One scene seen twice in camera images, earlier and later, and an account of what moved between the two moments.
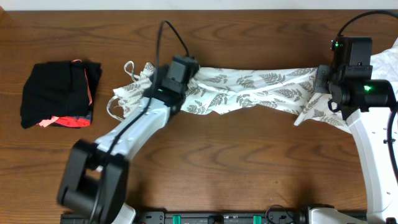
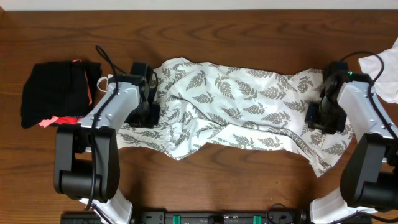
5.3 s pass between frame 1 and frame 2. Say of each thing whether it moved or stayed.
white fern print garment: moved
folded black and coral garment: stayed
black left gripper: moved
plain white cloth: stayed
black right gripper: moved
